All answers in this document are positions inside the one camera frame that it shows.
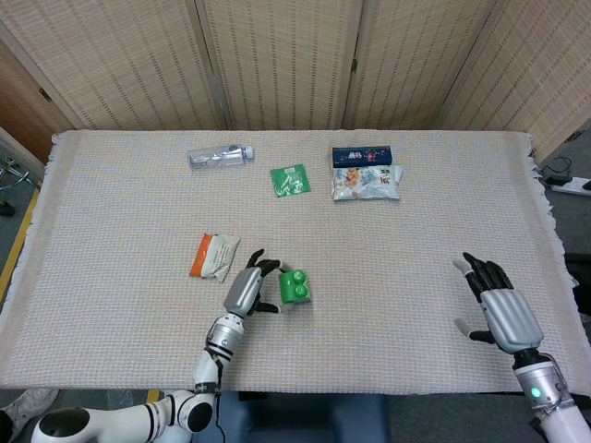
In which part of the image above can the dark blue rectangular box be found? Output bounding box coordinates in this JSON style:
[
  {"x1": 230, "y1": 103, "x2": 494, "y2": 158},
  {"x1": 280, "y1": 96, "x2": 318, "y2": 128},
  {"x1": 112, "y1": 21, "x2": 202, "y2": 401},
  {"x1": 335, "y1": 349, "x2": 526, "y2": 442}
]
[{"x1": 331, "y1": 145, "x2": 396, "y2": 168}]

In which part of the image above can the orange and white packet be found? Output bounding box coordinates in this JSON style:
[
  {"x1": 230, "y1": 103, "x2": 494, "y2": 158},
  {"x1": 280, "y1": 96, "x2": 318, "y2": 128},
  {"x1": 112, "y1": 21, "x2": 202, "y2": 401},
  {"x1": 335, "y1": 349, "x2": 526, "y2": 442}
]
[{"x1": 188, "y1": 233, "x2": 242, "y2": 283}]

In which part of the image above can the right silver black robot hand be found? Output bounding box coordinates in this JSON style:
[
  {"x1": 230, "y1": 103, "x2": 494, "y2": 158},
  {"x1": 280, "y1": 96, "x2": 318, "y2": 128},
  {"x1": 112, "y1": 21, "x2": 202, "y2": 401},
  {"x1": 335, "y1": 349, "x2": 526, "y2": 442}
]
[{"x1": 452, "y1": 251, "x2": 545, "y2": 355}]

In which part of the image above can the black power adapter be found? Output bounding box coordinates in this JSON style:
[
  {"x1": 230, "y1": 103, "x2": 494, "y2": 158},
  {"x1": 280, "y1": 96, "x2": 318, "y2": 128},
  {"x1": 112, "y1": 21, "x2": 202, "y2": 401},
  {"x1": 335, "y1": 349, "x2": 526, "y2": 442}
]
[{"x1": 540, "y1": 164, "x2": 573, "y2": 184}]

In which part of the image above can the white sneaker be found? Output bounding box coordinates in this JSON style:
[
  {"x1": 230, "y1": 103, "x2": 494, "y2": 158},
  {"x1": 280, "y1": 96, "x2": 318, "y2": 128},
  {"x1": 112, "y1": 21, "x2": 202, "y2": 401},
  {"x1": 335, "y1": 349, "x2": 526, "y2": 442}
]
[{"x1": 0, "y1": 388, "x2": 60, "y2": 433}]

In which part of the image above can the beige woven tablecloth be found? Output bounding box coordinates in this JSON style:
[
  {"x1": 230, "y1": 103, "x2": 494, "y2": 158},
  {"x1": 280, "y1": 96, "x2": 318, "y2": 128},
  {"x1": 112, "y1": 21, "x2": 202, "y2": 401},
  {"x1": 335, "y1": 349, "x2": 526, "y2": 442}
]
[{"x1": 0, "y1": 129, "x2": 581, "y2": 398}]

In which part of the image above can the green toy block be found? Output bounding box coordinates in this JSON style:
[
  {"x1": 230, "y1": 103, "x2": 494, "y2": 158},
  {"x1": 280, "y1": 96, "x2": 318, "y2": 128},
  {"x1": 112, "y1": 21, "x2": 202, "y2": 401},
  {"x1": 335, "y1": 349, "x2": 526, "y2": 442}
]
[{"x1": 278, "y1": 269, "x2": 313, "y2": 305}]

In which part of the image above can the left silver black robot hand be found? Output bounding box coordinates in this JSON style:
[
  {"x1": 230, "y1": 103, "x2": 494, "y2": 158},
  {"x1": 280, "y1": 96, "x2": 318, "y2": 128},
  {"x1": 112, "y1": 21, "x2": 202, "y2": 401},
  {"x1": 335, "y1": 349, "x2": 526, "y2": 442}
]
[{"x1": 223, "y1": 248, "x2": 293, "y2": 318}]

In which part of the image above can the green square sachet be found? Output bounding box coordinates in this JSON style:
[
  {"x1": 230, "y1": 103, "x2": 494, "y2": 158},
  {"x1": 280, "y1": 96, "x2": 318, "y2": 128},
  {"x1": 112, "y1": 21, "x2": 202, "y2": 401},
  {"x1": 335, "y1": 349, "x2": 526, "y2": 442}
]
[{"x1": 269, "y1": 163, "x2": 311, "y2": 199}]

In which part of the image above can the white power strip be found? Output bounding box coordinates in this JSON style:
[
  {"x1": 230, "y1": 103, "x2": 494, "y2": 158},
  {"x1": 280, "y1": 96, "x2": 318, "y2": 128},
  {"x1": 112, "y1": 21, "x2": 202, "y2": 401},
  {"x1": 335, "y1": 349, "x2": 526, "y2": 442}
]
[{"x1": 551, "y1": 177, "x2": 591, "y2": 198}]

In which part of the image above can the clear plastic water bottle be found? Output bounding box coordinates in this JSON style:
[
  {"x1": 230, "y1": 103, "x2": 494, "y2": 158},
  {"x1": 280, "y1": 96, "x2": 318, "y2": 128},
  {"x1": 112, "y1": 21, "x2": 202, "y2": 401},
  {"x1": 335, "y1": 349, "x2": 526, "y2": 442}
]
[{"x1": 187, "y1": 143, "x2": 256, "y2": 171}]

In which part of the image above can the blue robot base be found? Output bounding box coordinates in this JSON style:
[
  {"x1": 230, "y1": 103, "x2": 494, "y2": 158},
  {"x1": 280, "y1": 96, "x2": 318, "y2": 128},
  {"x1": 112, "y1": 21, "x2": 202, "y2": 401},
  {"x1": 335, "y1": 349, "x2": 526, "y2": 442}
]
[{"x1": 216, "y1": 390, "x2": 390, "y2": 443}]

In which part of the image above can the brown wooden panel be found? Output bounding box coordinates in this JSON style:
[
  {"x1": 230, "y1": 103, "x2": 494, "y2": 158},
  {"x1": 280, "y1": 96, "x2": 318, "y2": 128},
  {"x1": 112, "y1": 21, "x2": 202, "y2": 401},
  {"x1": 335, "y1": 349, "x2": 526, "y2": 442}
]
[{"x1": 0, "y1": 41, "x2": 78, "y2": 165}]

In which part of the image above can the chrome chair base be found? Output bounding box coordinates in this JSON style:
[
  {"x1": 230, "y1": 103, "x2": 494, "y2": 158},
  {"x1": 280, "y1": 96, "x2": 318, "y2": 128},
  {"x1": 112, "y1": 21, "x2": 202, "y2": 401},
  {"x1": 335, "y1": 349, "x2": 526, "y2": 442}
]
[{"x1": 0, "y1": 154, "x2": 36, "y2": 218}]

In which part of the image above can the white printed snack bag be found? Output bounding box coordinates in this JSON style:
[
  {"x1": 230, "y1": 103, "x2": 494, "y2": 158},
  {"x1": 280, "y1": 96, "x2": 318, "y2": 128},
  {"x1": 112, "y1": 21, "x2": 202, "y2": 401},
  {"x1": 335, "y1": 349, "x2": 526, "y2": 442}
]
[{"x1": 332, "y1": 164, "x2": 404, "y2": 203}]

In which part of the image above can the beige woven screen panel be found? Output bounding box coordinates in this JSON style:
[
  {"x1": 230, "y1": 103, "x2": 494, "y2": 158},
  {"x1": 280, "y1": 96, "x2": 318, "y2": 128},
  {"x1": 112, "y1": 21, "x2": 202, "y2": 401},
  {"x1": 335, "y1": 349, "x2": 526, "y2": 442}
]
[
  {"x1": 344, "y1": 0, "x2": 504, "y2": 130},
  {"x1": 0, "y1": 0, "x2": 230, "y2": 133},
  {"x1": 196, "y1": 0, "x2": 366, "y2": 131},
  {"x1": 438, "y1": 0, "x2": 591, "y2": 162}
]

